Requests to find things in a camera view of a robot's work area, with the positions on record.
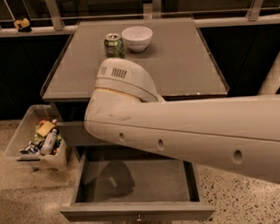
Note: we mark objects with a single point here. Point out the clear plastic storage bin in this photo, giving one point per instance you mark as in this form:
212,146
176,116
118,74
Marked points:
27,133

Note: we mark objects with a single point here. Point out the white plastic bottle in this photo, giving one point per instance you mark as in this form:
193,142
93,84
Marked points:
49,142

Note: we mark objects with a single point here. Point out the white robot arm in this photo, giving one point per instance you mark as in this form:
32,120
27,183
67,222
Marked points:
240,135

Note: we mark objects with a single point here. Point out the white ceramic bowl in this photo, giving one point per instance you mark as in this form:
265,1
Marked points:
138,38

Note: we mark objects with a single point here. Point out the brass middle drawer knob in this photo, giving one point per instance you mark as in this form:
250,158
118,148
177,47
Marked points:
138,218

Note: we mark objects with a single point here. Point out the metal window railing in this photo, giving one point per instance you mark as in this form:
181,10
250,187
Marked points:
57,16

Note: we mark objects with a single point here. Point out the grey upper drawer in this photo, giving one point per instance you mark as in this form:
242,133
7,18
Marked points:
76,135

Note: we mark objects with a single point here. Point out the dark snack packet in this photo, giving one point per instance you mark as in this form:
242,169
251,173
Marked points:
31,148

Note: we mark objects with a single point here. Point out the green soda can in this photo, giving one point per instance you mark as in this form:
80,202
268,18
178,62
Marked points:
113,44

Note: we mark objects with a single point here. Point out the yellow and black toy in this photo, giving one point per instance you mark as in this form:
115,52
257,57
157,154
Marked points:
22,25

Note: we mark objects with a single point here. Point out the yellow sponge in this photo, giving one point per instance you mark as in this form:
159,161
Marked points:
45,128

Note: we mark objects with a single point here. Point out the grey open middle drawer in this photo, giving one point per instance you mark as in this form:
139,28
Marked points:
116,183

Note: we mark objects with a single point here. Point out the grey cabinet with counter top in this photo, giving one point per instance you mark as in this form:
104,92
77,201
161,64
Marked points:
176,58

